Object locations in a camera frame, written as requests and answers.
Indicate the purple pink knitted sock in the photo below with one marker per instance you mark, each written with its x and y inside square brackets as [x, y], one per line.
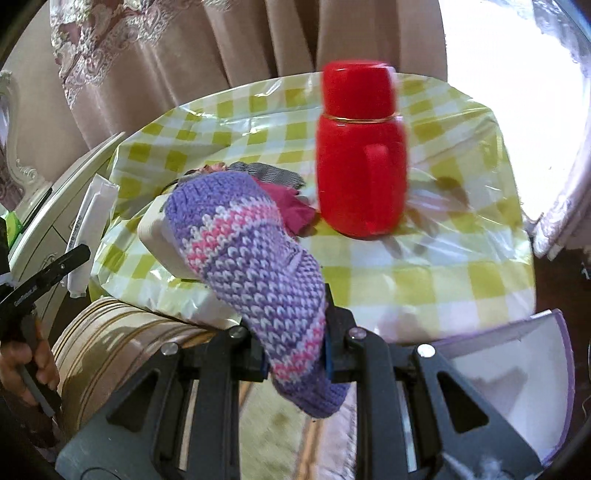
[249, 258]

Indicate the red thermos jug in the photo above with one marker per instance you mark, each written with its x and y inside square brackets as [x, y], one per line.
[355, 175]

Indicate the black white houndstooth cloth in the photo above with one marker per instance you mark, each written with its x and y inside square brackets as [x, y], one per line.
[277, 175]

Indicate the purple cardboard box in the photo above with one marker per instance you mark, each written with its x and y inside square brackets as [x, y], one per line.
[508, 350]

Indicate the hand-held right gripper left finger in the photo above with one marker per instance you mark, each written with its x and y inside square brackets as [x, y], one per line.
[231, 360]

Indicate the green checked plastic tablecloth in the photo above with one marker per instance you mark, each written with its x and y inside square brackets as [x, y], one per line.
[438, 286]

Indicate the magenta fuzzy sock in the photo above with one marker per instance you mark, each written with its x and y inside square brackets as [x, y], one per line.
[288, 207]

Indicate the striped terry towel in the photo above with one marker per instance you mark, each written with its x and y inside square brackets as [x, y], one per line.
[115, 341]

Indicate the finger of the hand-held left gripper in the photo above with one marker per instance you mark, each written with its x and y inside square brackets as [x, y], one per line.
[53, 279]
[76, 254]

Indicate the person's left hand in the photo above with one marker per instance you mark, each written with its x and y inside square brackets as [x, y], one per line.
[11, 367]

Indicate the cream carved dresser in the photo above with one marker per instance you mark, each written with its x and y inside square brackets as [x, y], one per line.
[51, 230]

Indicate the white ribbed plastic device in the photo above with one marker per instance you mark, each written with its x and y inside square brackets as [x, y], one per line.
[157, 235]

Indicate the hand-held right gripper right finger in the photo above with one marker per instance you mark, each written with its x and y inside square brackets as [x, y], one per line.
[341, 341]

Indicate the beige curtain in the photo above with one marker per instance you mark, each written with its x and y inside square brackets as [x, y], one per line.
[231, 46]

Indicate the green object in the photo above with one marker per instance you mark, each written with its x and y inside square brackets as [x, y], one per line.
[13, 226]

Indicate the white plastic packet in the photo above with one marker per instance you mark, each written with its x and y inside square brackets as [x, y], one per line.
[90, 221]

